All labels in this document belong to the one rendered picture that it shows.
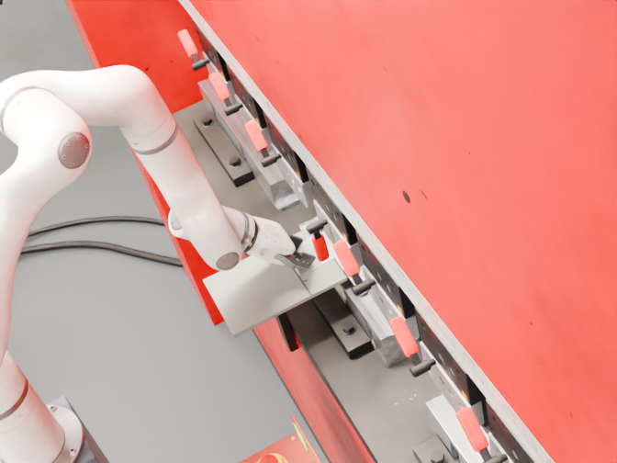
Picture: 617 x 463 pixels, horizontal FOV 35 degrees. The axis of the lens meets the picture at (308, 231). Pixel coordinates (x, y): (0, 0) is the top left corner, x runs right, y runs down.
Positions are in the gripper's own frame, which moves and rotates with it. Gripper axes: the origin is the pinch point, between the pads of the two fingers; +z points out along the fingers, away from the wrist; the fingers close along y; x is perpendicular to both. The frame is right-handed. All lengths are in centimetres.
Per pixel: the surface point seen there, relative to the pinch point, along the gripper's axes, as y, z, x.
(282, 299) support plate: -7.8, -3.6, 7.9
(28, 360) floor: 109, 27, 127
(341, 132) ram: -36, -41, -39
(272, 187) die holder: 28.6, 7.9, 0.5
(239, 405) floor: 49, 64, 83
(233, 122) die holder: 56, 8, -1
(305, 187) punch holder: -6.3, -14.6, -16.7
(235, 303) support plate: -2.9, -9.2, 14.6
